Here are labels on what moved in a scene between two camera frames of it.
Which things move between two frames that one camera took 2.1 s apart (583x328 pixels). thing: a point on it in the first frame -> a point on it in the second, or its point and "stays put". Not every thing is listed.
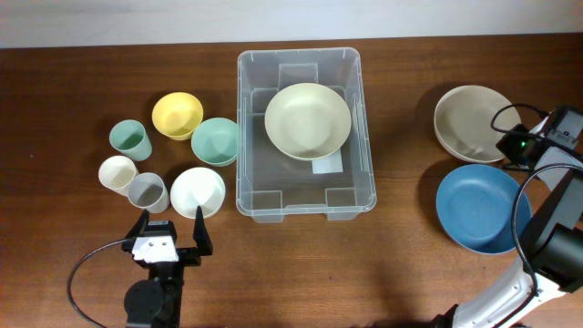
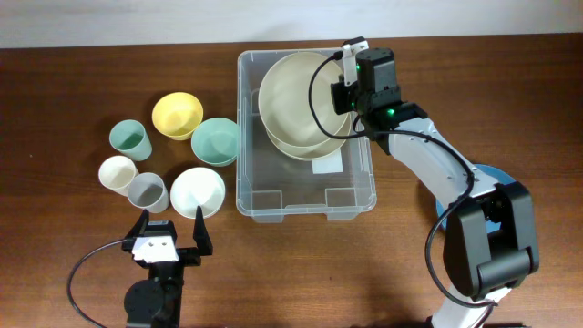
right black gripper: (505, 144) -> (339, 103)
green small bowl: (214, 141) stays put
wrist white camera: (155, 249) stays put
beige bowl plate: (463, 123) -> (284, 99)
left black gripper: (191, 256) stays put
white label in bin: (329, 164) stays put
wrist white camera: (536, 128) -> (350, 62)
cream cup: (117, 172) stays put
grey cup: (148, 190) stays put
